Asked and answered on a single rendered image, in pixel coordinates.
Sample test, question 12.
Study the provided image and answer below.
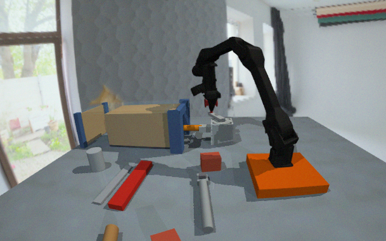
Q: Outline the black-headed mallet with wooden handle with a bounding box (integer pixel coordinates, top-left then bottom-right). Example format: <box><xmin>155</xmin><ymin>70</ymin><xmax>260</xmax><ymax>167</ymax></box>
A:
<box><xmin>102</xmin><ymin>224</ymin><xmax>119</xmax><ymax>241</ymax></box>

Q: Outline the blue rectangular frame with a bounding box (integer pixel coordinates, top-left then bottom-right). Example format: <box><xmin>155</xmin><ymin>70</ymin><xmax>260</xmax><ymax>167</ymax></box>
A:
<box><xmin>174</xmin><ymin>99</ymin><xmax>190</xmax><ymax>154</ymax></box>

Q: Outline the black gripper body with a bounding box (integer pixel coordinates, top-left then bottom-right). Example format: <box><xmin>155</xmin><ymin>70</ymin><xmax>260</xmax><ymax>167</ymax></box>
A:
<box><xmin>203</xmin><ymin>77</ymin><xmax>221</xmax><ymax>99</ymax></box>

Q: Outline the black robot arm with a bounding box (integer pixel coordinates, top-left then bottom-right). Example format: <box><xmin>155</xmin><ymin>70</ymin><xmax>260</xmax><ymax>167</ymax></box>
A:
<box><xmin>192</xmin><ymin>37</ymin><xmax>299</xmax><ymax>168</ymax></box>

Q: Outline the red rectangular bar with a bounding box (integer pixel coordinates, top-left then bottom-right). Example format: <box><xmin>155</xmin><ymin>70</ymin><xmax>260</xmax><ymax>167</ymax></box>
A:
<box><xmin>108</xmin><ymin>160</ymin><xmax>153</xmax><ymax>211</ymax></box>

